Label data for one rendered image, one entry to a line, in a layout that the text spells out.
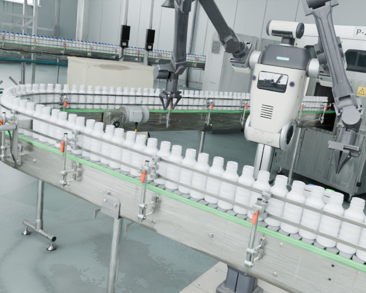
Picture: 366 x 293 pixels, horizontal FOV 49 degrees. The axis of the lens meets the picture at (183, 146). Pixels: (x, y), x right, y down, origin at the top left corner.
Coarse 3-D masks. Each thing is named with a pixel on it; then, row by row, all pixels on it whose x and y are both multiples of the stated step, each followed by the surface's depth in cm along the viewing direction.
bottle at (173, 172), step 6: (174, 150) 149; (180, 150) 149; (168, 156) 151; (174, 156) 149; (180, 156) 150; (180, 162) 149; (168, 168) 150; (174, 168) 149; (180, 168) 150; (168, 174) 151; (174, 174) 150; (168, 186) 151; (174, 186) 151
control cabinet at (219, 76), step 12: (216, 36) 731; (240, 36) 731; (252, 36) 750; (216, 48) 731; (216, 60) 734; (228, 60) 730; (204, 72) 761; (216, 72) 735; (228, 72) 739; (240, 72) 756; (204, 84) 762; (216, 84) 737; (228, 84) 747; (240, 84) 765; (216, 132) 762; (228, 132) 782; (240, 132) 802
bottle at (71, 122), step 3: (69, 114) 182; (72, 114) 183; (69, 117) 181; (72, 117) 180; (75, 117) 181; (69, 120) 181; (72, 120) 181; (75, 120) 181; (66, 123) 182; (69, 123) 181; (72, 123) 181; (75, 123) 181; (66, 126) 181; (69, 126) 180; (72, 126) 180; (66, 132) 181; (69, 132) 181; (69, 135) 181; (72, 135) 181; (69, 147) 182; (69, 150) 183
